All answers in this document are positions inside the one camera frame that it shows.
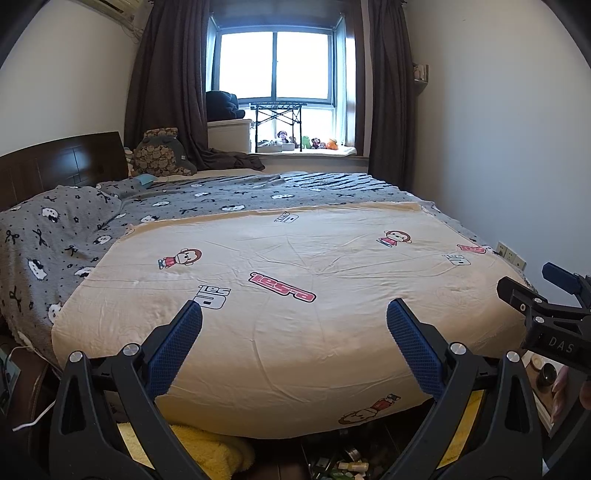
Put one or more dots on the wall socket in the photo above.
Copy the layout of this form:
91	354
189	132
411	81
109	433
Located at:
511	255

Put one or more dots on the brown patterned plush pillow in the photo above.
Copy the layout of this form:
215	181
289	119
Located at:
157	154

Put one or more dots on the window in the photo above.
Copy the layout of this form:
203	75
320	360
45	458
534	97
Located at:
277	64

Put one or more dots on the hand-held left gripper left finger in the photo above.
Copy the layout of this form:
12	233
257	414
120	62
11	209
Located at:
178	346

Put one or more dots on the white storage box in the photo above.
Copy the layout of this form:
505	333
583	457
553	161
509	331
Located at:
229	134

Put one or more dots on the row of small plush toys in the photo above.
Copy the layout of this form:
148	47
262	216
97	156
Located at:
318	142

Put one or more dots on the small wall shelf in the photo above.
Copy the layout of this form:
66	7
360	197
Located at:
421	74

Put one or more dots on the black folding rack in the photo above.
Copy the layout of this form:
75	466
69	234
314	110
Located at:
277	113

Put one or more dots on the white air conditioner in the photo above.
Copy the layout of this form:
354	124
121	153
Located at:
111	5

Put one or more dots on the dark wooden headboard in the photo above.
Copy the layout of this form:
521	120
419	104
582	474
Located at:
60	161

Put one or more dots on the dark round cup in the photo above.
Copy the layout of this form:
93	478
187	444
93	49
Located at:
549	374

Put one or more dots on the yellow fluffy cloth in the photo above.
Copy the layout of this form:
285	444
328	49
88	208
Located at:
203	447

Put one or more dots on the light blue item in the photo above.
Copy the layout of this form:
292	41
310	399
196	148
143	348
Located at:
145	180

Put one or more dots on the dark brown curtain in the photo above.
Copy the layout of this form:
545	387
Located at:
392	92
171	83

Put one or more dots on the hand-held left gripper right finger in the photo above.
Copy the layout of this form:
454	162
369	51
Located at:
413	346

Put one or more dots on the small pale bottle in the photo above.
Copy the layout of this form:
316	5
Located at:
354	466

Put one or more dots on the person's right hand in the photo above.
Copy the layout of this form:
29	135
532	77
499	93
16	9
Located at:
564	390

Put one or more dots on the grey printed blanket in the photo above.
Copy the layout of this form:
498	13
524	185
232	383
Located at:
69	221

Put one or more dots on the bed with beige cartoon sheet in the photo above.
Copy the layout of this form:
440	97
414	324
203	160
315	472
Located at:
300	323

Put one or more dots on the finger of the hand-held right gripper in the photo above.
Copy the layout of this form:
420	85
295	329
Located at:
517	290
561	279

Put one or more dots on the dark blue cushion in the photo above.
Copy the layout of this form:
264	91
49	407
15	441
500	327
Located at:
224	105

